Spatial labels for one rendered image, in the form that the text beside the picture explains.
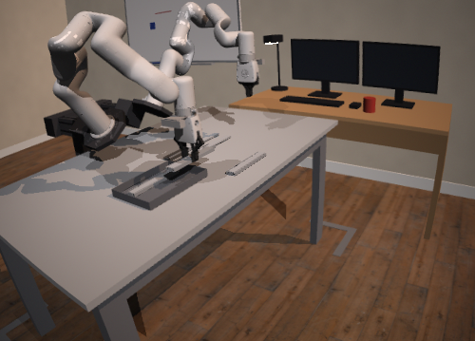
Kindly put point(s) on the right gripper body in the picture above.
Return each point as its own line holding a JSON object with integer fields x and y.
{"x": 188, "y": 134}

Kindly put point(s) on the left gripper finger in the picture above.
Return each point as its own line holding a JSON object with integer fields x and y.
{"x": 250, "y": 88}
{"x": 246, "y": 87}

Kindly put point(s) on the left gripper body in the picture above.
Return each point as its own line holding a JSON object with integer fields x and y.
{"x": 247, "y": 71}

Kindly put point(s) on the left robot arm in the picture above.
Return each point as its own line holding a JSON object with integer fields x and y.
{"x": 171, "y": 60}

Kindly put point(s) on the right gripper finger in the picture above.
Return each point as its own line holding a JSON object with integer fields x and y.
{"x": 195, "y": 147}
{"x": 184, "y": 149}

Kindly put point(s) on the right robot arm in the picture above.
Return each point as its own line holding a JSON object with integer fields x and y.
{"x": 108, "y": 44}

